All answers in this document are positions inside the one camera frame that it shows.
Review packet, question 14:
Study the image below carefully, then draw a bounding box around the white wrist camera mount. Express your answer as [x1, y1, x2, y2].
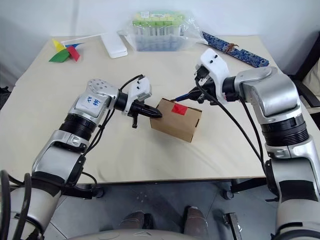
[194, 48, 231, 104]
[121, 76, 153, 117]

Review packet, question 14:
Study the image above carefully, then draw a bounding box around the dark brown rounded shape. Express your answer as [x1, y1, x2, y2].
[183, 206, 209, 236]
[119, 211, 154, 231]

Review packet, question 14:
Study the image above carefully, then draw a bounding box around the black chair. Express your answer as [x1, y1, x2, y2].
[287, 29, 320, 109]

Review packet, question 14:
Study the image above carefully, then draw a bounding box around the colourful paper pinwheel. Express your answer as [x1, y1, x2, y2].
[48, 34, 101, 64]

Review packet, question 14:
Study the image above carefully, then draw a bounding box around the brown cardboard box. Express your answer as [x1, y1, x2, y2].
[149, 97, 203, 144]

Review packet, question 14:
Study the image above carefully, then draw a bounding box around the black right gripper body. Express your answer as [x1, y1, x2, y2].
[193, 66, 222, 106]

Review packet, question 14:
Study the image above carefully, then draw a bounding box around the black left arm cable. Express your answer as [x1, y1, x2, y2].
[79, 74, 147, 161]

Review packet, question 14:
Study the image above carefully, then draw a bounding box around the thick black cable loop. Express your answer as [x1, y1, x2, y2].
[0, 169, 33, 240]

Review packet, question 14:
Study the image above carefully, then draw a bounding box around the grey metal bracket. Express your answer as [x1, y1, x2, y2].
[221, 212, 244, 240]

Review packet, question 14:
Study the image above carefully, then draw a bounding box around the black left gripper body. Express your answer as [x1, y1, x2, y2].
[127, 99, 151, 129]

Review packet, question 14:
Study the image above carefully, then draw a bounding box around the black bulky object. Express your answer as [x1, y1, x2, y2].
[0, 86, 13, 111]

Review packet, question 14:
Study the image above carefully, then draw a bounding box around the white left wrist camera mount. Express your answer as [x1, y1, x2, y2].
[121, 76, 153, 117]

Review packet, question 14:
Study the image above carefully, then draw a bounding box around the blue cutter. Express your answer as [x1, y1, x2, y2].
[171, 92, 195, 102]

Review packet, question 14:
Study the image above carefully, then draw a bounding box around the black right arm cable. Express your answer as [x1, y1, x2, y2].
[194, 72, 270, 176]

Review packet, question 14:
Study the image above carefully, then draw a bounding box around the green topped test tube rack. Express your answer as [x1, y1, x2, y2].
[131, 11, 186, 52]

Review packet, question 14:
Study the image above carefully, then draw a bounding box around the red tape patch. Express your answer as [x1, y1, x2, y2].
[171, 103, 188, 117]

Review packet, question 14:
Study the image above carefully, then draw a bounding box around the clear plastic bag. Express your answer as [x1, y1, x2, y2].
[116, 11, 210, 53]

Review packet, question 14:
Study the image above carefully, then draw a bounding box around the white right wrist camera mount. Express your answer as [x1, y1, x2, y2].
[194, 48, 231, 104]

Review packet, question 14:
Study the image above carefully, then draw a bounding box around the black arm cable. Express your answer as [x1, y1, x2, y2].
[194, 72, 270, 176]
[79, 74, 147, 161]

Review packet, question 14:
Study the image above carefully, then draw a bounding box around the white flat box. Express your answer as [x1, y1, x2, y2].
[100, 33, 129, 59]

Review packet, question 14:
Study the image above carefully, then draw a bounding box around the blue patterned long case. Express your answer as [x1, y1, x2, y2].
[200, 31, 270, 69]

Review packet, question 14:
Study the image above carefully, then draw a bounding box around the cream seat cushion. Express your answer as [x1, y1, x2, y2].
[302, 66, 320, 109]

